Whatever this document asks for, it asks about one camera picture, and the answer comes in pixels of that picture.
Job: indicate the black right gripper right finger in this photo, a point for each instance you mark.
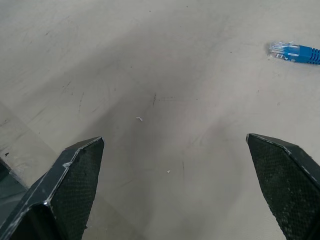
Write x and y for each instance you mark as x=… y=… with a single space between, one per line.
x=287 y=180

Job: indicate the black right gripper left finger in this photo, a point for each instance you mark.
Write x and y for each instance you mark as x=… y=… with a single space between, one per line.
x=62 y=190

